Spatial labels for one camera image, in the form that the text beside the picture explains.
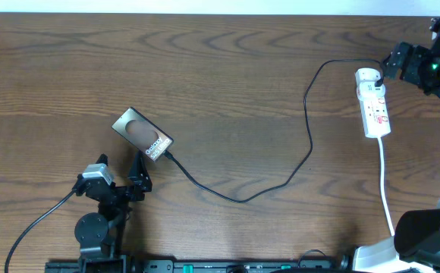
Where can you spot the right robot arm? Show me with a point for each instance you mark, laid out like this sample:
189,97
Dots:
400,109

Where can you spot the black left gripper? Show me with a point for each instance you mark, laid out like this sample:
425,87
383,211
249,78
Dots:
117,191

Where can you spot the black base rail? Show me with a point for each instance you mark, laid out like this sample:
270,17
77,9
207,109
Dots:
168,266

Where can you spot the white power strip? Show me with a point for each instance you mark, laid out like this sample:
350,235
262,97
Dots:
373,109

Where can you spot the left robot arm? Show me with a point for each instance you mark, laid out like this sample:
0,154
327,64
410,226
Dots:
100,234

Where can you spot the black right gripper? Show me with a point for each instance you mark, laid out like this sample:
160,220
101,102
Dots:
418,55

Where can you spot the white charger plug adapter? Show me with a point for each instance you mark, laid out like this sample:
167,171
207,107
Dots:
367,74

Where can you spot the bronze Galaxy smartphone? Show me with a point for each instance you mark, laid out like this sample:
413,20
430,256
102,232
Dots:
142,133

